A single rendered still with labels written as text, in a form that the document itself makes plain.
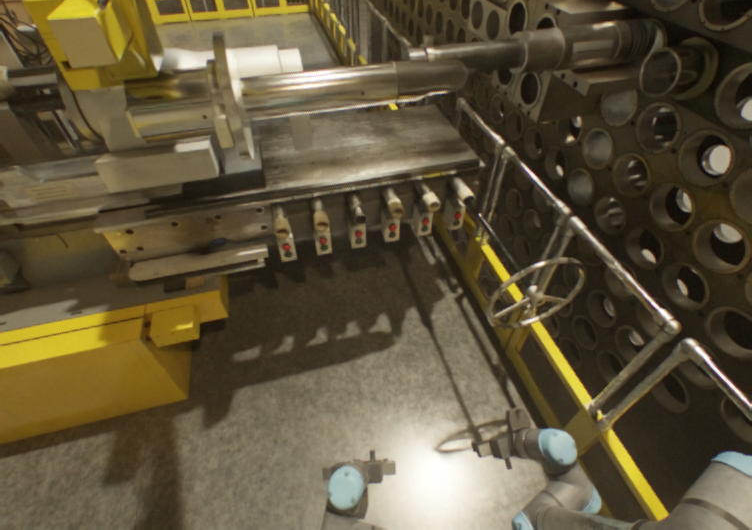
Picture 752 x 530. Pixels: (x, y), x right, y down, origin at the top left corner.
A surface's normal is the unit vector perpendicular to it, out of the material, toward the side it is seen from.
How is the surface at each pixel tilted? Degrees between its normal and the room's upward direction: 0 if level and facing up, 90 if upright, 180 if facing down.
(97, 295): 0
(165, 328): 0
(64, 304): 0
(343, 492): 25
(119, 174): 90
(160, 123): 90
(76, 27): 90
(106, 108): 82
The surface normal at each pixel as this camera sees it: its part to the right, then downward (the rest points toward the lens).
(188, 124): 0.26, 0.69
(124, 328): 0.00, -0.70
